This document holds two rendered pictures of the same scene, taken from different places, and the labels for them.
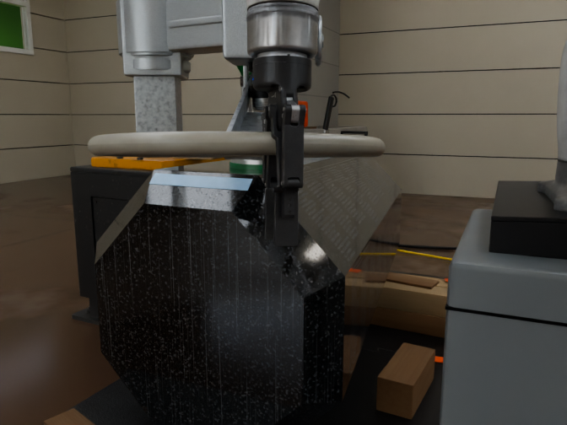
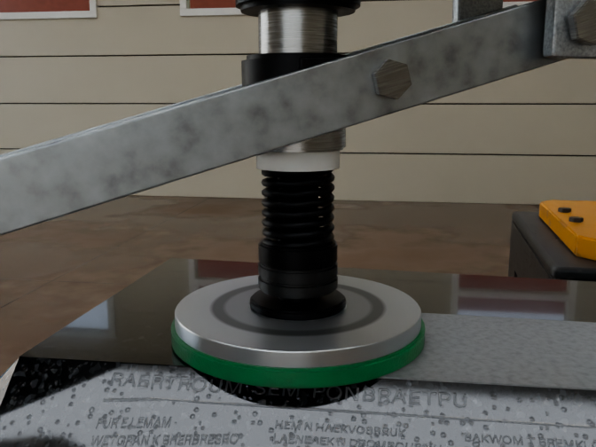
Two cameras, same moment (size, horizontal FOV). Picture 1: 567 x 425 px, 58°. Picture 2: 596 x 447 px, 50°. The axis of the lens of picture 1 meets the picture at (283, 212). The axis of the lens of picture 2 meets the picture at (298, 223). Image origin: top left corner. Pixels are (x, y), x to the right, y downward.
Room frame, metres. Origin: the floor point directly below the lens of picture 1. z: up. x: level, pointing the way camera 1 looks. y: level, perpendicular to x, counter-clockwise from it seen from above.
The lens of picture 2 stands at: (1.39, -0.47, 1.03)
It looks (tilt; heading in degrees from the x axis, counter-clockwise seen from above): 11 degrees down; 75
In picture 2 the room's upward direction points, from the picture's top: straight up
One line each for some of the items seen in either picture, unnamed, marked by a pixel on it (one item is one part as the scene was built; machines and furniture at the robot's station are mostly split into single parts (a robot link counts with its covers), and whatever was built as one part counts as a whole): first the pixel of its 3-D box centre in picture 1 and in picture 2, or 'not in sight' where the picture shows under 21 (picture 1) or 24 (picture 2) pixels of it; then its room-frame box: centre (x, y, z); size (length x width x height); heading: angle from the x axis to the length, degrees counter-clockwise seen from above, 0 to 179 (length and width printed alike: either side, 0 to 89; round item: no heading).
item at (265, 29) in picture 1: (282, 37); not in sight; (0.68, 0.00, 1.07); 0.09 x 0.09 x 0.06
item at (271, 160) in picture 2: not in sight; (298, 146); (1.54, 0.05, 0.99); 0.07 x 0.07 x 0.04
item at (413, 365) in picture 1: (407, 378); not in sight; (1.65, -0.43, 0.07); 0.30 x 0.12 x 0.12; 151
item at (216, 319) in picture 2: (266, 158); (298, 311); (1.54, 0.05, 0.84); 0.21 x 0.21 x 0.01
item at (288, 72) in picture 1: (282, 96); not in sight; (0.67, 0.00, 1.00); 0.08 x 0.07 x 0.09; 14
